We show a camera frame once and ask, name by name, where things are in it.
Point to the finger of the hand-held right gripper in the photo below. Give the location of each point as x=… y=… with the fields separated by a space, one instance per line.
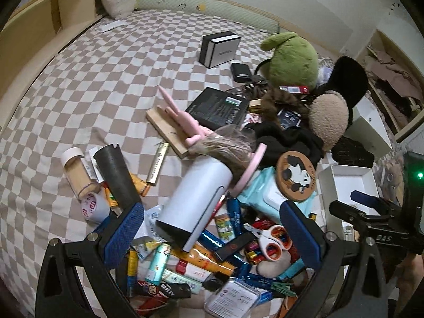
x=344 y=213
x=367 y=200

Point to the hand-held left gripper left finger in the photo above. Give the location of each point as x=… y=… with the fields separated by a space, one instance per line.
x=126 y=235

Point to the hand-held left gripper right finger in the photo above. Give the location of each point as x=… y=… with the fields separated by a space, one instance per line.
x=298 y=235

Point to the white cardboard box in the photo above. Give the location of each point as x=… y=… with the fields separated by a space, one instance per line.
x=344 y=182

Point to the person's right forearm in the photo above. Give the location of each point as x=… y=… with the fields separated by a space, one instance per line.
x=412 y=271

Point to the orange and white scissors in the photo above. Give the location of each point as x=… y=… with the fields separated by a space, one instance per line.
x=273 y=243

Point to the yellow and black tube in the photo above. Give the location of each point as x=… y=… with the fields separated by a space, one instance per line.
x=132 y=271

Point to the beige round pebble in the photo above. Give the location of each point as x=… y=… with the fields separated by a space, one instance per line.
x=273 y=266

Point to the white tape roll red print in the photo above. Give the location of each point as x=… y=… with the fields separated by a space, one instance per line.
x=94 y=207

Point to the teal can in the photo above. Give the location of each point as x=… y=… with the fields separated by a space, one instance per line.
x=158 y=263

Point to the black lace cloth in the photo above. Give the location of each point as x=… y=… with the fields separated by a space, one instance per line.
x=352 y=150

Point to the orange tube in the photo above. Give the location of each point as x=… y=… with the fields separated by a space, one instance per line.
x=140 y=184

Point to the light blue wet wipes pack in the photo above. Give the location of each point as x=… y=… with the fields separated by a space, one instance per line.
x=265 y=192

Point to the green clothespin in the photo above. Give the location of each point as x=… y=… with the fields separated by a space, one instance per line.
x=283 y=288

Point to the round panda coaster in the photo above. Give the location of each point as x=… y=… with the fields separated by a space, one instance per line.
x=296 y=177

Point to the black tapered tube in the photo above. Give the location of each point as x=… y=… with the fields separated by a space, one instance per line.
x=116 y=175

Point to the blue tube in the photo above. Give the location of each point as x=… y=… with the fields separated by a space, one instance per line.
x=236 y=217

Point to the black and red lipstick case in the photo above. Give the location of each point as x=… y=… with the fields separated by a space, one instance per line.
x=233 y=246

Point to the black printed packet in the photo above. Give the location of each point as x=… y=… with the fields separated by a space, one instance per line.
x=164 y=290

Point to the green cartoon packet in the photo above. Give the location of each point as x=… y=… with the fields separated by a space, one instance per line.
x=225 y=226

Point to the white closed box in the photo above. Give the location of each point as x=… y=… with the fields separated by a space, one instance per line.
x=371 y=122

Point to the toothpick jar with white cap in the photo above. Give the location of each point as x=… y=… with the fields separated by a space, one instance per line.
x=78 y=172

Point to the orange packet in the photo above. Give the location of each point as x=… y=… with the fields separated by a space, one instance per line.
x=202 y=258

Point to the pink round stand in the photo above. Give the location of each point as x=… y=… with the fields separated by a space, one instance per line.
x=253 y=167

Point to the white cylindrical bottle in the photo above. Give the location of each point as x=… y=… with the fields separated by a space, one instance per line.
x=195 y=192

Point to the wooden shelf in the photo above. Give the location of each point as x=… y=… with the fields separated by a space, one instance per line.
x=410 y=126

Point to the clear plastic case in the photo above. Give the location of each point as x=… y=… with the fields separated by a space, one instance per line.
x=233 y=296

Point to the beige and black plush toy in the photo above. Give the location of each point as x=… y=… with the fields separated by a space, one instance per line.
x=329 y=119

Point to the navy blue card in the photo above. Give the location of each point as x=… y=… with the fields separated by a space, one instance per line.
x=289 y=118

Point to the blond hair bundle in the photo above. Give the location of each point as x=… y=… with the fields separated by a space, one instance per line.
x=228 y=149

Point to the wooden block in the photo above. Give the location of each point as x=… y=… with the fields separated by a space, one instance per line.
x=169 y=127

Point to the pink rabbit toy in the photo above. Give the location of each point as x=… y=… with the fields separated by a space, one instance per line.
x=185 y=124

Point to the pile of clothes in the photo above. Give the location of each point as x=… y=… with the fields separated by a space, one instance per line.
x=394 y=76

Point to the brown braided hairpiece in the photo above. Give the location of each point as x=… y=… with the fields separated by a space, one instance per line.
x=280 y=101

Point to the red tag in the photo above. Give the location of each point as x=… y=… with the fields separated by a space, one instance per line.
x=294 y=89

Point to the black box with green label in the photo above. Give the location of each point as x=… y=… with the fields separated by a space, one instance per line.
x=215 y=107

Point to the checkered bed sheet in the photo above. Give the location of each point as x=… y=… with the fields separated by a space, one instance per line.
x=116 y=82

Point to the green plush toy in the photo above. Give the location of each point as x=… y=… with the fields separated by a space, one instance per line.
x=294 y=61

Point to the black headband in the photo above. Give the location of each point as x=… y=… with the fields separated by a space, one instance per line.
x=260 y=69

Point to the black power bank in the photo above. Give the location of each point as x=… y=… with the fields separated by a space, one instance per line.
x=241 y=72

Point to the black and white box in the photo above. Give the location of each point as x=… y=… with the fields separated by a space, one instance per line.
x=220 y=49

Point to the white paper card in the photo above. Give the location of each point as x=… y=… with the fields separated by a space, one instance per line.
x=111 y=25

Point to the wooden headboard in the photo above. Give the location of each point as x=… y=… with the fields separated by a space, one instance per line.
x=33 y=29

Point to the long green bolster pillow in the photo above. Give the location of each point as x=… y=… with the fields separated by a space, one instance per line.
x=215 y=13

